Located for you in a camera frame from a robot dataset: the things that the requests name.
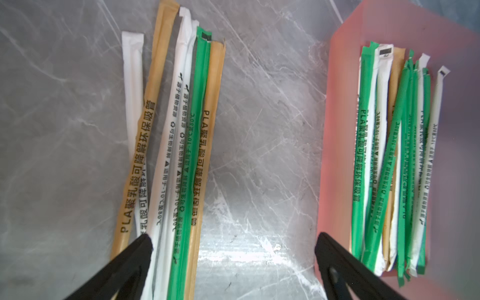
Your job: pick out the white printed wrapped straw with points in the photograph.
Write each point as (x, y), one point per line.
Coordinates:
(165, 161)
(418, 236)

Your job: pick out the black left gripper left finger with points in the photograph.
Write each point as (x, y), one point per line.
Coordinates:
(121, 279)

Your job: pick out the tan paper wrapped straw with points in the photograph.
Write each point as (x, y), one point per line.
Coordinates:
(166, 15)

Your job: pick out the green PLA printed straw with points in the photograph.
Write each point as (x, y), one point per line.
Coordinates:
(360, 183)

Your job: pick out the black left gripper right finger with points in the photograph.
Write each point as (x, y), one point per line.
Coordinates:
(342, 273)

